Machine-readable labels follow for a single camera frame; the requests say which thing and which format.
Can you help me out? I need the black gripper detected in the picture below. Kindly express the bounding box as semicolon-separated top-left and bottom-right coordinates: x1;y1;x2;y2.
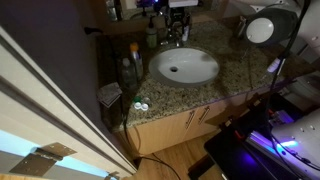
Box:
165;6;193;38

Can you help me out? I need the chrome sink faucet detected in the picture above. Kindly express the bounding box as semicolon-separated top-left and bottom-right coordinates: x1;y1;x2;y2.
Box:
159;20;193;48

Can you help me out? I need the pump soap bottle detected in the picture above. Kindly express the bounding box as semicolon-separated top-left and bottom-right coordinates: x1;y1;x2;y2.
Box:
145;15;159;50

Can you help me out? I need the clear bottle orange cap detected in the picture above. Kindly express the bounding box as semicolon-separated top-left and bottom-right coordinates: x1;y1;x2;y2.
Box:
129;41;145;81

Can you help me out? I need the clear bottle white cap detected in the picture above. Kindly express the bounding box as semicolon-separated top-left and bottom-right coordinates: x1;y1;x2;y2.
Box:
120;57;139;90

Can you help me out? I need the white bottle purple cap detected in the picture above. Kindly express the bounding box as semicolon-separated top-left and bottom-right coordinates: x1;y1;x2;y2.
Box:
266;57;285;74

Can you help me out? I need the white oval sink basin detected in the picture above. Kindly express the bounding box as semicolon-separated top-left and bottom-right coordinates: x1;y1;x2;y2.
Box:
148;46;221;88

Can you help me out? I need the white contact lens case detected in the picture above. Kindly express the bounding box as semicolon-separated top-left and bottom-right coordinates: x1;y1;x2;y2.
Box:
133;101;150;112

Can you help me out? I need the small patterned box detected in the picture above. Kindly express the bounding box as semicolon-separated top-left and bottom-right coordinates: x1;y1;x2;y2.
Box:
96;81;124;109

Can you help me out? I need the wooden vanity cabinet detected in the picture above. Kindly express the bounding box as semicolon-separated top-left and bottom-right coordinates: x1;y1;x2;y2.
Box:
114;83;296;157

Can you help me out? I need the black robot cart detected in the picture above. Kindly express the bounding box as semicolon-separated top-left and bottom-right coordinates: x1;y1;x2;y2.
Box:
202;92;320;180

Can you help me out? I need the white toilet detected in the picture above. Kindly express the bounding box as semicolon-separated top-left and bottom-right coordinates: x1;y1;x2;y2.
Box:
284;70;320;108

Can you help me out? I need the white door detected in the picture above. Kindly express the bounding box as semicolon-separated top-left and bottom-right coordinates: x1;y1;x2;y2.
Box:
0;24;138;180

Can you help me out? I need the large metal door hinge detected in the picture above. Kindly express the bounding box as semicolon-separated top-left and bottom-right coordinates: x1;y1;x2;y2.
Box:
8;142;77;177

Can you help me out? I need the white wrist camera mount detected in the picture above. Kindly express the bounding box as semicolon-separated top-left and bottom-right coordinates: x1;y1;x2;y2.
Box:
167;0;200;9

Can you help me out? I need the metal cabinet door handle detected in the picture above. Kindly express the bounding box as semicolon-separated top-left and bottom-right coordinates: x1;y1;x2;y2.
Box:
197;105;212;125
185;109;197;131

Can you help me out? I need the black power cable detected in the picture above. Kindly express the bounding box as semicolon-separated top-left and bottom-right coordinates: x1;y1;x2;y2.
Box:
121;92;183;180

